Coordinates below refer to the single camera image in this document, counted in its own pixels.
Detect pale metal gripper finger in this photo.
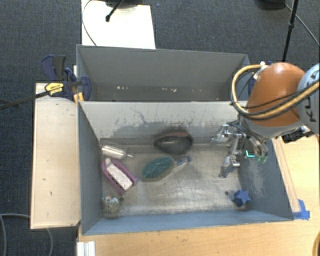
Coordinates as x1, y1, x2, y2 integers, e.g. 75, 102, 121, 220
210, 124, 237, 147
218, 154, 241, 179

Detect blue star-shaped toy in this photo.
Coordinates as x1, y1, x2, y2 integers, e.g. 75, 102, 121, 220
231, 189, 252, 208

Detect black and red oval object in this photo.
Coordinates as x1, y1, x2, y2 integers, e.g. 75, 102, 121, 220
153, 131, 194, 155

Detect grey metal bin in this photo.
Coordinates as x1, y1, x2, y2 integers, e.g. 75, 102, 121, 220
75, 44, 295, 236

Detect clear plastic bottle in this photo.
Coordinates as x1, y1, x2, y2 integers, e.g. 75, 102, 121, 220
100, 144, 134, 161

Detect purple and white brush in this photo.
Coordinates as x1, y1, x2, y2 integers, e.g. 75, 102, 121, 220
100, 157, 139, 196

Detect pale wood board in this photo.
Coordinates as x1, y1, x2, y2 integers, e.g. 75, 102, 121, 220
30, 83, 82, 230

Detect black cylinder on white bracket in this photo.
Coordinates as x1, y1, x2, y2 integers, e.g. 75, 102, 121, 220
281, 126, 315, 144

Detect green oval brush blue handle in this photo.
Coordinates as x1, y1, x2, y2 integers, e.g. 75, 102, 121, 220
141, 155, 193, 182

